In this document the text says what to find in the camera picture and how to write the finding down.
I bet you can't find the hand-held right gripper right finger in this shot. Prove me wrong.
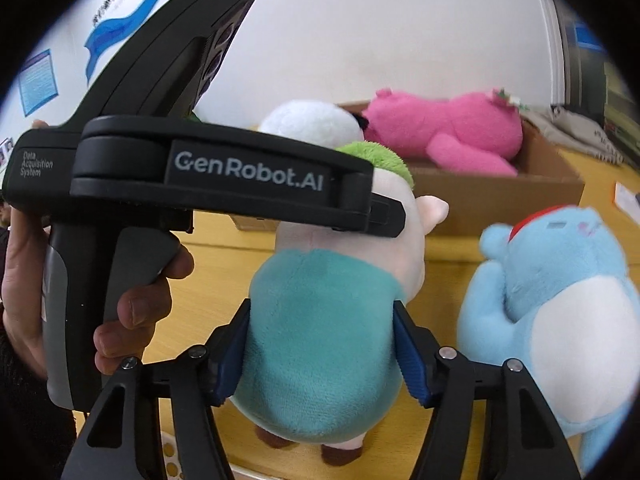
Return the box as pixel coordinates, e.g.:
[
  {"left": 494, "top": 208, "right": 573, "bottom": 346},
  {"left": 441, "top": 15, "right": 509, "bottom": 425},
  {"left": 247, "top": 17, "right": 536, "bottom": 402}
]
[{"left": 392, "top": 300, "right": 583, "bottom": 480}]

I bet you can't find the blue ribbon wall decal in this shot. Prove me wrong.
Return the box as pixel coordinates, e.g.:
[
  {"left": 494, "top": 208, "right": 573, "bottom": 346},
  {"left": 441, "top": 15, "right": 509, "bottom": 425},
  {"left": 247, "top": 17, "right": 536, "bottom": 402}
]
[{"left": 82, "top": 0, "right": 201, "bottom": 86}]

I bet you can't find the blue white-bellied plush toy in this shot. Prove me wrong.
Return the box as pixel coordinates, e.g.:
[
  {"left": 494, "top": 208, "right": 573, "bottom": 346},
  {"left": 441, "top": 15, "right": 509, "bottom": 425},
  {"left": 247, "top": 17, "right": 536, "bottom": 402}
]
[{"left": 457, "top": 204, "right": 632, "bottom": 476}]

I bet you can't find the pink plush toy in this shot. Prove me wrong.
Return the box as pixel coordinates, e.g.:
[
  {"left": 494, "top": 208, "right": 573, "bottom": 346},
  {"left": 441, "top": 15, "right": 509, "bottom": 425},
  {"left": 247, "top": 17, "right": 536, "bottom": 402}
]
[{"left": 361, "top": 87, "right": 525, "bottom": 177}]

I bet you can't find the white plush toy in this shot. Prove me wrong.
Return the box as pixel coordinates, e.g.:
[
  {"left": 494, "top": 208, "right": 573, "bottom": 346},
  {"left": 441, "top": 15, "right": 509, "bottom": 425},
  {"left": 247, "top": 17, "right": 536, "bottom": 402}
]
[{"left": 257, "top": 100, "right": 368, "bottom": 150}]

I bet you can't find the person's left forearm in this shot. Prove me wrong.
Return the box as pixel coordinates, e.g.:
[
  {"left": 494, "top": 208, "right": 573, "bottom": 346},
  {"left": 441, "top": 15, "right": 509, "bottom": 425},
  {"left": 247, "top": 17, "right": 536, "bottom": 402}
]
[{"left": 0, "top": 225, "right": 78, "bottom": 480}]

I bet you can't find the grey cloth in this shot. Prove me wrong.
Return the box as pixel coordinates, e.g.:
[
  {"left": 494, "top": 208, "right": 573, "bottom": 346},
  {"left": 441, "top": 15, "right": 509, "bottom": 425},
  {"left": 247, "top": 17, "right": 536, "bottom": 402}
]
[{"left": 520, "top": 105, "right": 626, "bottom": 166}]

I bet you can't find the white perforated sheet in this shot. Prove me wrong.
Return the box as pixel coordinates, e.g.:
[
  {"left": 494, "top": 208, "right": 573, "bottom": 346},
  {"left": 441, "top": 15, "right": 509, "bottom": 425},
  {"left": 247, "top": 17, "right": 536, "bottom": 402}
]
[{"left": 160, "top": 430, "right": 183, "bottom": 480}]

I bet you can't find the white and orange card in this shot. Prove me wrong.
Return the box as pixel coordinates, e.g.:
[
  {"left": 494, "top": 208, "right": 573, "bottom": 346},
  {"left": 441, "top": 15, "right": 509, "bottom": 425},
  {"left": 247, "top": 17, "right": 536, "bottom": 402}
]
[{"left": 612, "top": 182, "right": 640, "bottom": 216}]

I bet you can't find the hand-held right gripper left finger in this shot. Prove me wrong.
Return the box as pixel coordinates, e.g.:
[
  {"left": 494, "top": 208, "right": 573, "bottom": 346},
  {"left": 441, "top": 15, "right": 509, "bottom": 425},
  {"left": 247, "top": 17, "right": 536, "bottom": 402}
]
[{"left": 60, "top": 297, "right": 251, "bottom": 480}]

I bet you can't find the brown cardboard box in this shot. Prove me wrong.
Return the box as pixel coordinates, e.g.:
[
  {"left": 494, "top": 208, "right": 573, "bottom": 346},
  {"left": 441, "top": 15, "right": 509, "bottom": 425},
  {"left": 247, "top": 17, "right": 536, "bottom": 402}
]
[{"left": 230, "top": 100, "right": 586, "bottom": 237}]

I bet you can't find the blue sign band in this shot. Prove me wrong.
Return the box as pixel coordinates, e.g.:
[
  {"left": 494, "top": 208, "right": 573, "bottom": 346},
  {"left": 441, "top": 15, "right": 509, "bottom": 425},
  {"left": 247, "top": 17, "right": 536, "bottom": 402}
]
[{"left": 575, "top": 22, "right": 608, "bottom": 53}]

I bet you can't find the person's left hand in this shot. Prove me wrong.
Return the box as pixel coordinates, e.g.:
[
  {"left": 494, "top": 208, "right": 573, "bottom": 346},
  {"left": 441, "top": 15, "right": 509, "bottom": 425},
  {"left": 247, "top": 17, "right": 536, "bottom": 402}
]
[{"left": 0, "top": 205, "right": 195, "bottom": 377}]

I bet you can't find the blue framed wall poster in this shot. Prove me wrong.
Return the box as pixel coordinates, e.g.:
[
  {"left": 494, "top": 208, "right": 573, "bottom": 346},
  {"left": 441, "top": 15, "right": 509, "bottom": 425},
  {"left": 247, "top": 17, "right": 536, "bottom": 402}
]
[{"left": 17, "top": 49, "right": 61, "bottom": 117}]

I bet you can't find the glass partition door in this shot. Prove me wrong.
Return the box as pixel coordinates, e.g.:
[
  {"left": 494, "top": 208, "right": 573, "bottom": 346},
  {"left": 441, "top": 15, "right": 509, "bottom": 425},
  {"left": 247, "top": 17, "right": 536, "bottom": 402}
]
[{"left": 537, "top": 0, "right": 640, "bottom": 161}]

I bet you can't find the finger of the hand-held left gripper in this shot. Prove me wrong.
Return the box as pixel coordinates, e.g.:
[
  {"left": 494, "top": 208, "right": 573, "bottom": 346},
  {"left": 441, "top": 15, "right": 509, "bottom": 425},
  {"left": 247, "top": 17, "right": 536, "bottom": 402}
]
[{"left": 367, "top": 192, "right": 407, "bottom": 239}]

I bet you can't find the pig plush with teal shirt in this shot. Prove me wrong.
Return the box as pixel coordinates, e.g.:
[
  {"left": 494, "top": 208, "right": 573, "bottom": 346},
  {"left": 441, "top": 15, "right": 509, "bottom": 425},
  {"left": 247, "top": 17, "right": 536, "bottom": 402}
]
[{"left": 230, "top": 140, "right": 451, "bottom": 466}]

